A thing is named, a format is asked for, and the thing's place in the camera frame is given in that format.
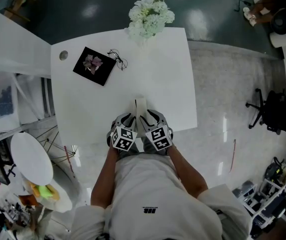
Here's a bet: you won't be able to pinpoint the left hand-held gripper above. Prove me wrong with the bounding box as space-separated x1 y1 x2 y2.
107 112 138 152

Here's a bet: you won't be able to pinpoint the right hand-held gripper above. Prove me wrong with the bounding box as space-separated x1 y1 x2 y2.
139 108 175 152

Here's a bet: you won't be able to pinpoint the person's left forearm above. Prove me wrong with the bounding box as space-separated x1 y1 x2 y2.
90 143 120 209

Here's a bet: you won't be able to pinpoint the person's right forearm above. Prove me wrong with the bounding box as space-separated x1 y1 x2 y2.
167 143 209 199

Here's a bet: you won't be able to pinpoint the person's grey trousers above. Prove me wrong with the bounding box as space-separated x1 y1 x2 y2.
117 135 170 160

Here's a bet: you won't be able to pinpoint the white rectangular table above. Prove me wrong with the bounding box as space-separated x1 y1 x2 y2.
50 27 198 146

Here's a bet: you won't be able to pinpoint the black square mat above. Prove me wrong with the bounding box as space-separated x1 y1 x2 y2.
72 46 117 87

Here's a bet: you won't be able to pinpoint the small potted plant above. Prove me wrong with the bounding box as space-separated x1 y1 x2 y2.
82 54 104 75

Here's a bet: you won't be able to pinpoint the thin-framed eyeglasses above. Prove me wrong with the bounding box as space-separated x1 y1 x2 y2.
107 48 129 72

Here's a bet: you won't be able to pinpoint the person's white shirt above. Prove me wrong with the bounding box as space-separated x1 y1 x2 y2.
69 153 252 240

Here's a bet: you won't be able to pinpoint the white vase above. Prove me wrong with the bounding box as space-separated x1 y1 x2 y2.
132 32 151 49

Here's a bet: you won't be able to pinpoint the red floor tape strip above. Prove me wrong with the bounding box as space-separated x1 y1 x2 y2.
228 138 237 174

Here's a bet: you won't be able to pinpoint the white metal shelf rack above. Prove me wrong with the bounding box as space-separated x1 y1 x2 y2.
0 68 56 148

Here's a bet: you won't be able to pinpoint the white round cushion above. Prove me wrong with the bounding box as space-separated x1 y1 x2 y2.
23 168 83 214

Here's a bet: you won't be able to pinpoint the yellow plush toy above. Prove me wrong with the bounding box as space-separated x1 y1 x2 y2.
46 183 60 200

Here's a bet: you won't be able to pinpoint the round white side table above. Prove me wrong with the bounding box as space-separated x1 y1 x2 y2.
10 131 54 186

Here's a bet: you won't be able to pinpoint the white flower bouquet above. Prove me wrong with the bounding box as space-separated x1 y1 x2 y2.
127 0 176 41

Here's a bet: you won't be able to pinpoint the green star plush toy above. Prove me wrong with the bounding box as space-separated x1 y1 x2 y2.
36 184 52 199

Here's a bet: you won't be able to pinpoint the orange plush toy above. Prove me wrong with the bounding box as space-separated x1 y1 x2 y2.
29 182 40 195

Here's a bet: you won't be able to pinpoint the black office chair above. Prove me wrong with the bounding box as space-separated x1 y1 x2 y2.
245 88 286 140

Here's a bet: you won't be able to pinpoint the brown block plush toy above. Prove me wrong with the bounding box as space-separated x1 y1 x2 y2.
18 194 40 208

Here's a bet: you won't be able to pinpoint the black mesh crate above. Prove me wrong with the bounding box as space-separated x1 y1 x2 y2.
0 135 17 186

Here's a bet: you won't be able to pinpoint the large white arch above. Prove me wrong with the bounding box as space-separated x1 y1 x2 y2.
0 2 52 79

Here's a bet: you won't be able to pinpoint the white storage shelf unit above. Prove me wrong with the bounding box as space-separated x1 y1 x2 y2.
232 149 286 240

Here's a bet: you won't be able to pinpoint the white cylinder pedestal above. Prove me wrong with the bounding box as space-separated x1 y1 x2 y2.
268 23 286 48

